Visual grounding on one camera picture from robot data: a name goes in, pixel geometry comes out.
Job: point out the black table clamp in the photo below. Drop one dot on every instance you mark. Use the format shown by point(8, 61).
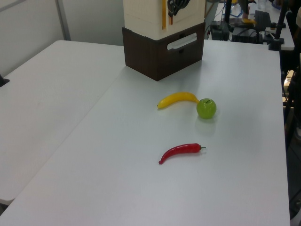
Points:
point(2, 80)

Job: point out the black stand with clamp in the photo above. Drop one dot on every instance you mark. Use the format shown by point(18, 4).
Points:
point(278, 28)

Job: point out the yellow flat object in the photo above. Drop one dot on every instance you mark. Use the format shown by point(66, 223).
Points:
point(248, 21)

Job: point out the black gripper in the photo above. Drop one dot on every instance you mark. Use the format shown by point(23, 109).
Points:
point(180, 4)

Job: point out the cream plastic cabinet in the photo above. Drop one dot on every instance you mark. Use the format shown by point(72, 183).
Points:
point(145, 16)

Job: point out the dark brown drawer box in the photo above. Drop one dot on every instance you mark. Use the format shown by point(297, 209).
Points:
point(150, 58)

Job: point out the thin black pole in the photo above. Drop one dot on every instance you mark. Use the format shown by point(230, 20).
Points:
point(227, 11)

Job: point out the flat black electronics box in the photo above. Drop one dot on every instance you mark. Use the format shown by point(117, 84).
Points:
point(245, 35)

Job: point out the yellow toy banana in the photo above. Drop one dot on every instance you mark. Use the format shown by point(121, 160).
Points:
point(174, 97)

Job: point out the green toy apple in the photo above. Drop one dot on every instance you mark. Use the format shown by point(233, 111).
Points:
point(206, 109)

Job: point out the grey partition post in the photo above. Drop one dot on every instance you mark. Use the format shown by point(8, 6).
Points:
point(63, 18)

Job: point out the small black equipment box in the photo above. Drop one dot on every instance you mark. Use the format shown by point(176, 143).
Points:
point(219, 30)

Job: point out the black tablet screen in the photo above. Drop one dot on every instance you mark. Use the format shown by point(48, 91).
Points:
point(262, 18)

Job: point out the red toy chili pepper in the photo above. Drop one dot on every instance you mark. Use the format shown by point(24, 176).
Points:
point(181, 149)

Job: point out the cream cabinet door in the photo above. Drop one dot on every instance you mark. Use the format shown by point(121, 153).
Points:
point(188, 16)

